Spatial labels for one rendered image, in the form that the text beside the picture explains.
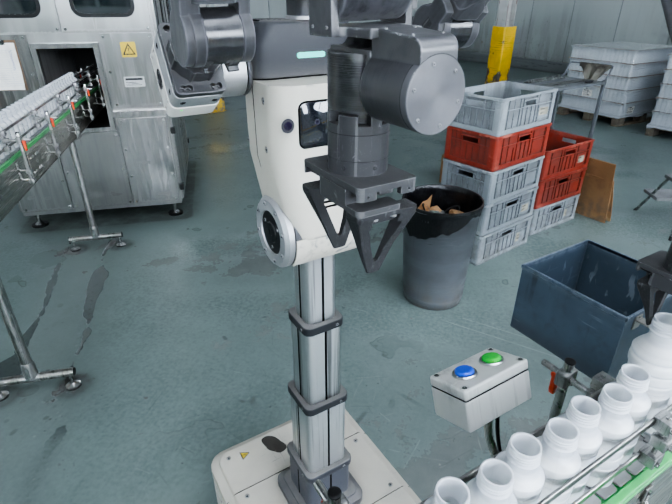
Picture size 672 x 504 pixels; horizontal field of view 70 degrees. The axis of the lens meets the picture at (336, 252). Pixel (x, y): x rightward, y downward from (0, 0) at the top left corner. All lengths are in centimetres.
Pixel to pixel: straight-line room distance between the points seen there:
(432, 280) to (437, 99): 242
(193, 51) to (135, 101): 327
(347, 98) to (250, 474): 147
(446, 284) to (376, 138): 239
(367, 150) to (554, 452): 44
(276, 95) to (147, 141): 320
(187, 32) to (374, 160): 38
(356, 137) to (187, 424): 197
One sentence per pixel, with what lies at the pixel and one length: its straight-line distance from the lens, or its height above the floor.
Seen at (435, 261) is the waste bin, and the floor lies 34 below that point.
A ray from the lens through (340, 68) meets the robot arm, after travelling 42.
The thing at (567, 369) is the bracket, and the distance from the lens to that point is 89.
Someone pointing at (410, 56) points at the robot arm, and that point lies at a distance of 37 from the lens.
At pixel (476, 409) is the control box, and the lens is 78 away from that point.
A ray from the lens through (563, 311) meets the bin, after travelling 146.
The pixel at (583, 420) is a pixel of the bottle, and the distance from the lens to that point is 72.
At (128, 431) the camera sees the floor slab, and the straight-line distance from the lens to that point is 235.
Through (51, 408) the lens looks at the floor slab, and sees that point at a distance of 260.
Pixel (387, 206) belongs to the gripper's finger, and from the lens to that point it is 43.
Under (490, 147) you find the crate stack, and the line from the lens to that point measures 315.
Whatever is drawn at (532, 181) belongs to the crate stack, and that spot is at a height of 50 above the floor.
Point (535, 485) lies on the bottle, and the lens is 67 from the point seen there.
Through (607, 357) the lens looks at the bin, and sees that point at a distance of 144.
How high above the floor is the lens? 163
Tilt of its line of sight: 28 degrees down
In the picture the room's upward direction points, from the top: straight up
